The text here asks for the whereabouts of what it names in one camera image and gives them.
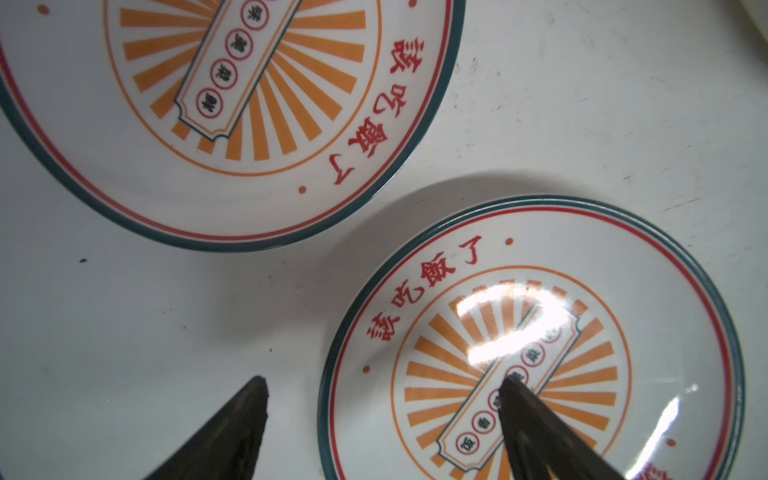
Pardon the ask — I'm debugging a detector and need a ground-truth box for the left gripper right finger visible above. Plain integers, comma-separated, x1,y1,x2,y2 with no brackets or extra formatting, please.
499,377,623,480

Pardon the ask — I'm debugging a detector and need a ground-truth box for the orange sunburst plate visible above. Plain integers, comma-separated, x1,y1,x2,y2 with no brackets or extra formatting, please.
317,196,745,479

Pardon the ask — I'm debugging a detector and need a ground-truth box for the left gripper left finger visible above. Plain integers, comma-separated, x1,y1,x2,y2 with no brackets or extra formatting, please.
149,376,269,480

